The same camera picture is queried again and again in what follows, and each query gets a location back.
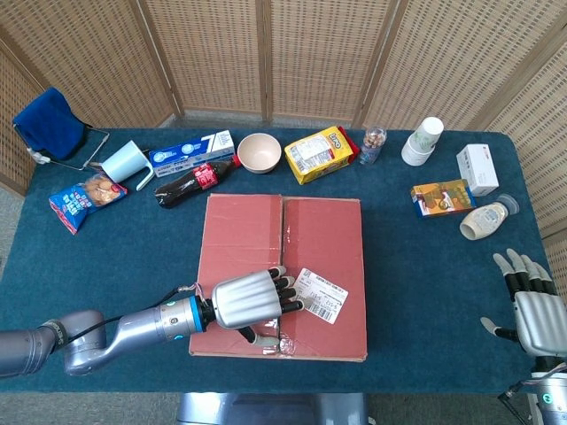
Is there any pink bowl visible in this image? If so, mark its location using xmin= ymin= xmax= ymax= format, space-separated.
xmin=237 ymin=132 xmax=283 ymax=174

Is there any woven rattan folding screen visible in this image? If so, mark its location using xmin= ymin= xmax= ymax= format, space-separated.
xmin=0 ymin=0 xmax=567 ymax=311

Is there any cola bottle red label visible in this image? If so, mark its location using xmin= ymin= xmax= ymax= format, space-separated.
xmin=153 ymin=154 xmax=244 ymax=209

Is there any stack of paper cups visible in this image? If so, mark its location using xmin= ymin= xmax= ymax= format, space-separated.
xmin=400 ymin=116 xmax=445 ymax=167

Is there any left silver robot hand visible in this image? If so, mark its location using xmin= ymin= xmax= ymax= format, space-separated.
xmin=211 ymin=264 xmax=306 ymax=347

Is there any blue towel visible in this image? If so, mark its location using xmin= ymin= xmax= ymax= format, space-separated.
xmin=12 ymin=86 xmax=88 ymax=161

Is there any yellow blue small carton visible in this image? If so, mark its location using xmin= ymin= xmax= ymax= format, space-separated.
xmin=409 ymin=178 xmax=478 ymax=220

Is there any red cardboard box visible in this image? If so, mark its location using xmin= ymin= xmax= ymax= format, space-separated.
xmin=189 ymin=192 xmax=369 ymax=363

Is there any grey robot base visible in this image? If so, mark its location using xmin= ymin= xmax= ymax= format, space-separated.
xmin=175 ymin=391 xmax=371 ymax=425

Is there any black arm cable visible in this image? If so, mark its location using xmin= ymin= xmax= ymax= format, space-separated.
xmin=66 ymin=282 xmax=209 ymax=344

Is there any small clear nut jar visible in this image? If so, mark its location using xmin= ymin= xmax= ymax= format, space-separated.
xmin=358 ymin=126 xmax=388 ymax=166

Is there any white cardboard box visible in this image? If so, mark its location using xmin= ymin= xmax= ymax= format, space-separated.
xmin=455 ymin=143 xmax=501 ymax=197

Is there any blue cookie bag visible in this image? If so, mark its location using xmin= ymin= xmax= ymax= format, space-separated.
xmin=48 ymin=172 xmax=128 ymax=236

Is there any beige squeeze sauce bottle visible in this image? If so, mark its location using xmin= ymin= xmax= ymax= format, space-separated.
xmin=458 ymin=193 xmax=520 ymax=241

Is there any blue white wrap box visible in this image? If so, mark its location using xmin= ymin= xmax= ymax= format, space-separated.
xmin=148 ymin=129 xmax=237 ymax=178

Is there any metal wire rack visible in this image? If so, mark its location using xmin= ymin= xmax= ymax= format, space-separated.
xmin=12 ymin=123 xmax=111 ymax=172

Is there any yellow snack package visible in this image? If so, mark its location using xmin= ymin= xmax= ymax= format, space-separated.
xmin=283 ymin=125 xmax=361 ymax=186

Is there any light blue plastic mug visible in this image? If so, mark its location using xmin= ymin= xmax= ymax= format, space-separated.
xmin=100 ymin=140 xmax=156 ymax=192

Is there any blue table cover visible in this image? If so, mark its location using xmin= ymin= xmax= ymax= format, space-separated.
xmin=0 ymin=127 xmax=553 ymax=395

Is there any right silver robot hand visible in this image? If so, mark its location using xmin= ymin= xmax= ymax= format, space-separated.
xmin=480 ymin=248 xmax=567 ymax=359

